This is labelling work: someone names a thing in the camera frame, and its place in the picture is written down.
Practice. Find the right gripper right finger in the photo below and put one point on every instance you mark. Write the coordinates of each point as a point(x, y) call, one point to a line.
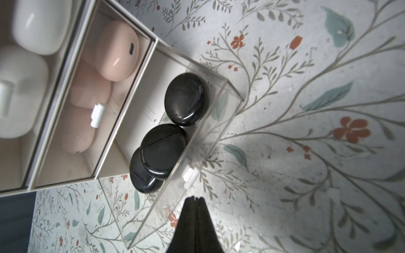
point(206, 240)

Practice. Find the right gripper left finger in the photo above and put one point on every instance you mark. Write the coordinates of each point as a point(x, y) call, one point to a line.
point(184, 237)

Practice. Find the clear plastic drawer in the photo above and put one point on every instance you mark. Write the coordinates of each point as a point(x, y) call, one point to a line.
point(55, 166)
point(139, 215)
point(17, 154)

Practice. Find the black earphone case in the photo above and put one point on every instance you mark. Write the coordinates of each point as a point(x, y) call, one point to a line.
point(161, 148)
point(186, 99)
point(141, 180)

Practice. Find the pink earphone case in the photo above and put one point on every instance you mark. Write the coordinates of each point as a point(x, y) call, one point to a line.
point(88, 87)
point(77, 132)
point(117, 51)

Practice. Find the white drawer cabinet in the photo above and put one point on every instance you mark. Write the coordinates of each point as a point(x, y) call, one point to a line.
point(69, 70)

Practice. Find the white earphone case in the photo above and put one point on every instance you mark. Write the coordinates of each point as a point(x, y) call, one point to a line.
point(40, 26)
point(24, 78)

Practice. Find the white earphone case top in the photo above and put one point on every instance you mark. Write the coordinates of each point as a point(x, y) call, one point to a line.
point(40, 26)

